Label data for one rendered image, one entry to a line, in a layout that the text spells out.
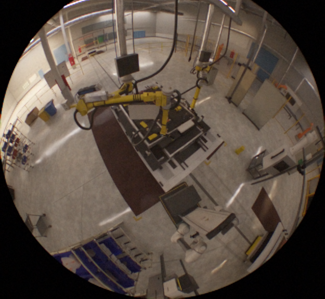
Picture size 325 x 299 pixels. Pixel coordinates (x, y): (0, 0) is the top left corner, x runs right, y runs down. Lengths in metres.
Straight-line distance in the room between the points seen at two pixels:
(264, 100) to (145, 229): 5.99
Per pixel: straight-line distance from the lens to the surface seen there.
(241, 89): 5.49
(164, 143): 1.79
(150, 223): 2.80
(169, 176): 1.89
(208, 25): 1.94
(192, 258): 1.47
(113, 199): 2.91
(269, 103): 5.28
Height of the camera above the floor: 2.69
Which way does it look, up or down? 59 degrees down
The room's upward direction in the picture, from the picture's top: 6 degrees clockwise
